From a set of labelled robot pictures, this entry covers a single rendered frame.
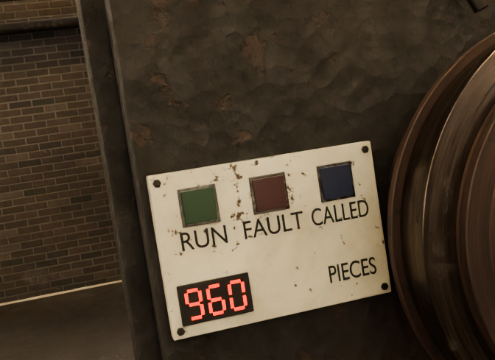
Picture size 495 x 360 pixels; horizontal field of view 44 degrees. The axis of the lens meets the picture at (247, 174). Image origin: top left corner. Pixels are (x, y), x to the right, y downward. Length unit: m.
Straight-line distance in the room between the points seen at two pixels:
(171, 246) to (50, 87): 6.06
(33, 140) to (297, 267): 6.04
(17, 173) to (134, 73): 6.01
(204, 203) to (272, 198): 0.08
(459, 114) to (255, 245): 0.25
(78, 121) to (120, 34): 5.96
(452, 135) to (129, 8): 0.36
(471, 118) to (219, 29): 0.29
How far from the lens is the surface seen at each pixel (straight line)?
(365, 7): 0.77
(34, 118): 6.67
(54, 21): 6.48
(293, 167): 0.69
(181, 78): 0.69
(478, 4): 0.81
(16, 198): 6.68
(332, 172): 0.70
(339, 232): 0.71
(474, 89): 0.64
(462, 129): 0.63
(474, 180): 0.61
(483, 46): 0.73
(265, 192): 0.68
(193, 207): 0.66
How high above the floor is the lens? 1.26
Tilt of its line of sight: 3 degrees down
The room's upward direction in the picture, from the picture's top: 9 degrees counter-clockwise
